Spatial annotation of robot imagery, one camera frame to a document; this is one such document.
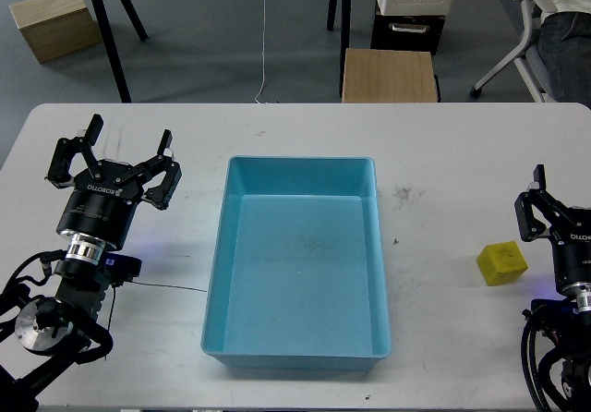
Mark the white hanging cable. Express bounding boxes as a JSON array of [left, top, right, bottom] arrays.
[[255, 0, 270, 104]]

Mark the blue plastic box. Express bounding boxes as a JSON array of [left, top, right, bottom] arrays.
[[201, 156, 392, 370]]

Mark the light wooden box left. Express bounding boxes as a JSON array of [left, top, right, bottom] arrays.
[[9, 0, 102, 64]]

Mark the thin black wire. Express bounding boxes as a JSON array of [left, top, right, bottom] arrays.
[[131, 280, 209, 294]]

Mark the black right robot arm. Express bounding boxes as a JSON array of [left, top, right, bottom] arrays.
[[514, 164, 590, 411]]

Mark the black stand legs centre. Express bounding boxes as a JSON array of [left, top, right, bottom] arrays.
[[326, 0, 355, 99]]

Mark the white office chair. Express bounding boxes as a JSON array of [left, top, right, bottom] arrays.
[[470, 0, 558, 103]]

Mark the black drawer box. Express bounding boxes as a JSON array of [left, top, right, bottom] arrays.
[[370, 6, 446, 55]]

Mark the yellow block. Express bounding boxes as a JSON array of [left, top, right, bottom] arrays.
[[476, 241, 528, 286]]

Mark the black tripod legs left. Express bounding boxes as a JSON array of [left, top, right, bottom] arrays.
[[82, 0, 150, 103]]

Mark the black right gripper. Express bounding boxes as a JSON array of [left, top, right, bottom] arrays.
[[514, 164, 590, 295]]

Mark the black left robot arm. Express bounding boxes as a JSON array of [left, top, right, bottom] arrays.
[[1, 115, 182, 411]]

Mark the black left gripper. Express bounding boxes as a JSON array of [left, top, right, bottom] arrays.
[[46, 114, 182, 250]]

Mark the wooden box centre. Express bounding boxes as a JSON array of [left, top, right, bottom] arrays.
[[342, 48, 438, 103]]

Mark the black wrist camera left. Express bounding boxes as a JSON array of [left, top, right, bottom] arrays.
[[103, 252, 142, 287]]

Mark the seated person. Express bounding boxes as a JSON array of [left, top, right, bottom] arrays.
[[538, 0, 590, 107]]

